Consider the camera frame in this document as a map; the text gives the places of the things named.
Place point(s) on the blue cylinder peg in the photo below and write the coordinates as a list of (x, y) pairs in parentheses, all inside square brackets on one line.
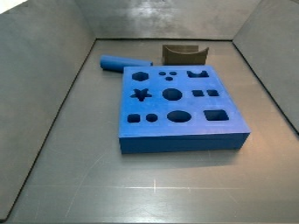
[(115, 63)]

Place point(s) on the blue foam shape-sorter block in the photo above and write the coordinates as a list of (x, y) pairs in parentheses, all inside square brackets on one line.
[(176, 109)]

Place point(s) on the dark curved cradle stand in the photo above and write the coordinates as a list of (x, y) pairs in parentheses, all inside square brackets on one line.
[(184, 55)]

